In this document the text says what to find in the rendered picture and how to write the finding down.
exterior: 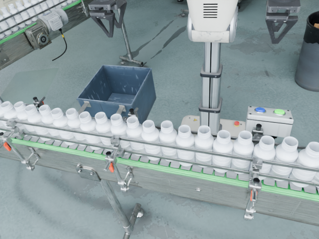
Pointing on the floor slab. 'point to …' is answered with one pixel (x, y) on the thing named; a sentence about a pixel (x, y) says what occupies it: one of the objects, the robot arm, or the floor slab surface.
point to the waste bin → (309, 56)
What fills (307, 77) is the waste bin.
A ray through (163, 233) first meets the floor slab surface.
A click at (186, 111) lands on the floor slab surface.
